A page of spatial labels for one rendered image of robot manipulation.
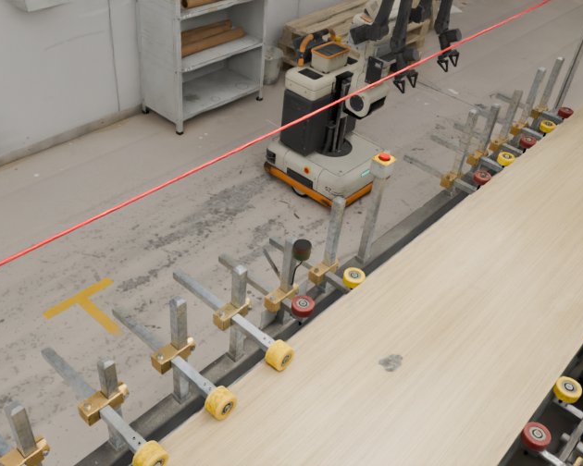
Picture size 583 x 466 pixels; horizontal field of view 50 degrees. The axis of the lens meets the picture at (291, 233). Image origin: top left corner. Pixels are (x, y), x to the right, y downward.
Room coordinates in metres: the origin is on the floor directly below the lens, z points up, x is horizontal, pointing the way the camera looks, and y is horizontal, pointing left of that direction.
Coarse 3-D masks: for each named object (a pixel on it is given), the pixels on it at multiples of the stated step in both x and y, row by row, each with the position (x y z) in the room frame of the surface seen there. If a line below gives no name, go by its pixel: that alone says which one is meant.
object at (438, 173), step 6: (408, 156) 2.72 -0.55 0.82; (414, 156) 2.73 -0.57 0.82; (408, 162) 2.71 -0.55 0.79; (414, 162) 2.69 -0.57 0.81; (420, 162) 2.68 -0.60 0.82; (420, 168) 2.66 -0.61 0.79; (426, 168) 2.65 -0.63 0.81; (432, 168) 2.63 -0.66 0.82; (438, 168) 2.64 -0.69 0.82; (432, 174) 2.62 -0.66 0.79; (438, 174) 2.60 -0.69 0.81; (444, 174) 2.59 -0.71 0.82; (456, 180) 2.55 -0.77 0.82; (462, 180) 2.56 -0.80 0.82; (456, 186) 2.54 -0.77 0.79; (462, 186) 2.52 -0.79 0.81; (468, 186) 2.51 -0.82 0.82; (468, 192) 2.49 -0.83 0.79; (474, 192) 2.48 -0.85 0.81
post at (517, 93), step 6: (516, 90) 3.00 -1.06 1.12; (516, 96) 2.99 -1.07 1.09; (516, 102) 2.98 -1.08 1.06; (510, 108) 2.99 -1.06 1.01; (516, 108) 3.00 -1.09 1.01; (510, 114) 2.99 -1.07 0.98; (504, 120) 3.00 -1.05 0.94; (510, 120) 2.98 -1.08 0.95; (504, 126) 2.99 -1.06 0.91; (510, 126) 3.00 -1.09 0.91; (504, 132) 2.98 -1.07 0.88; (504, 138) 2.98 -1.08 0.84
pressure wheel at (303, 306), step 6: (294, 300) 1.52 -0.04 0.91; (300, 300) 1.53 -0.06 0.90; (306, 300) 1.53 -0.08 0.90; (312, 300) 1.53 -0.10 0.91; (294, 306) 1.50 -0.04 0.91; (300, 306) 1.50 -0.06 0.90; (306, 306) 1.51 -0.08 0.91; (312, 306) 1.51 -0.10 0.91; (294, 312) 1.49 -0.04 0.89; (300, 312) 1.48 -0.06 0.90; (306, 312) 1.48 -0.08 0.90; (312, 312) 1.50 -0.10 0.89; (300, 324) 1.51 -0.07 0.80
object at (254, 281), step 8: (224, 256) 1.76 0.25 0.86; (224, 264) 1.74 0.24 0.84; (232, 264) 1.72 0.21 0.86; (248, 272) 1.69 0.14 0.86; (248, 280) 1.66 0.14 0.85; (256, 280) 1.65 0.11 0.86; (256, 288) 1.63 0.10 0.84; (264, 288) 1.61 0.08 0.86; (272, 288) 1.62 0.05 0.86; (280, 304) 1.56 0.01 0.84; (288, 304) 1.55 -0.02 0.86; (288, 312) 1.54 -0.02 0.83; (304, 320) 1.51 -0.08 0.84
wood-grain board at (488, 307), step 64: (576, 128) 3.08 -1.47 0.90; (512, 192) 2.37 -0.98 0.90; (576, 192) 2.44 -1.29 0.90; (448, 256) 1.87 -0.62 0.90; (512, 256) 1.92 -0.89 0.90; (576, 256) 1.96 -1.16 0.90; (320, 320) 1.45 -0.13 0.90; (384, 320) 1.49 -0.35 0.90; (448, 320) 1.52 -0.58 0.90; (512, 320) 1.56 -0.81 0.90; (576, 320) 1.60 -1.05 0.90; (256, 384) 1.16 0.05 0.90; (320, 384) 1.19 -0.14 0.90; (384, 384) 1.22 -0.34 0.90; (448, 384) 1.25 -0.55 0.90; (512, 384) 1.28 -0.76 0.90; (192, 448) 0.92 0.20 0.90; (256, 448) 0.94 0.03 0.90; (320, 448) 0.97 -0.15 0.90; (384, 448) 0.99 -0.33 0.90; (448, 448) 1.02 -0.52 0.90
